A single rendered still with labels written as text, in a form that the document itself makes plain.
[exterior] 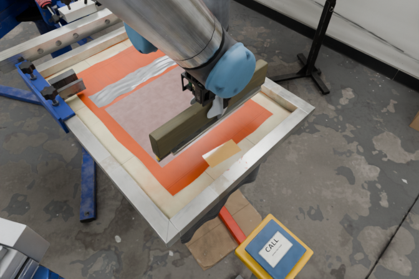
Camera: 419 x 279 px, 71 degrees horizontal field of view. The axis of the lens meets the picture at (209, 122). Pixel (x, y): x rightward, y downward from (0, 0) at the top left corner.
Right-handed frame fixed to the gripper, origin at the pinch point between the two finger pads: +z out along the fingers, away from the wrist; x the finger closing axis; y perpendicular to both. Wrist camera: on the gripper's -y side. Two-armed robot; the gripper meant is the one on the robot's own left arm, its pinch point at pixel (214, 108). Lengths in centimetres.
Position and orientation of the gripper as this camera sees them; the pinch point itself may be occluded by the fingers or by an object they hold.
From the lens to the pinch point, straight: 76.0
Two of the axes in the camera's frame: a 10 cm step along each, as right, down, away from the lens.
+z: -0.1, 6.4, 7.7
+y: -7.2, 5.3, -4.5
